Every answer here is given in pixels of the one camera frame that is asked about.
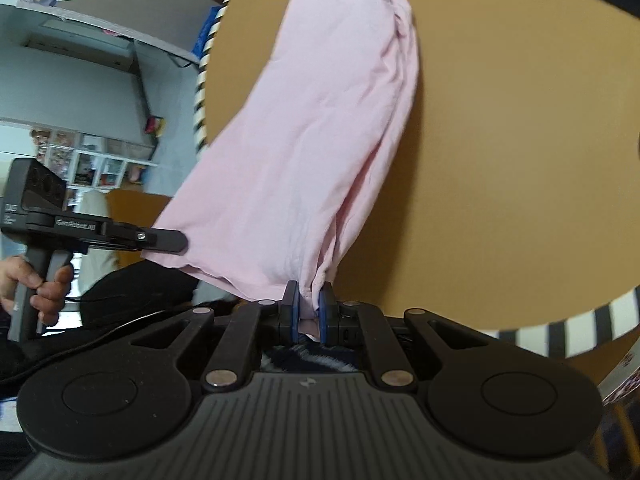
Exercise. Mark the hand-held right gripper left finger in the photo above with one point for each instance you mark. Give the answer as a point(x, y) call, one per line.
point(290, 315)

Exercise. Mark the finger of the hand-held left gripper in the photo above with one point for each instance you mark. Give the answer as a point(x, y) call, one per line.
point(160, 240)

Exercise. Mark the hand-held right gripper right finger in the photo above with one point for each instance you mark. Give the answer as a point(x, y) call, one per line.
point(326, 317)

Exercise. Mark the pink printed t-shirt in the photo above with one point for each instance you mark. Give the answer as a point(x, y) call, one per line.
point(300, 135)

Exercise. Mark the person's left hand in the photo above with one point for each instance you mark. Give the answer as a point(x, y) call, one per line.
point(50, 295)

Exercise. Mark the person's dark patterned clothing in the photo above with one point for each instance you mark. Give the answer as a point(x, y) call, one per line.
point(130, 290)

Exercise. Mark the white display shelf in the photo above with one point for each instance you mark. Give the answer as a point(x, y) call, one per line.
point(100, 160)

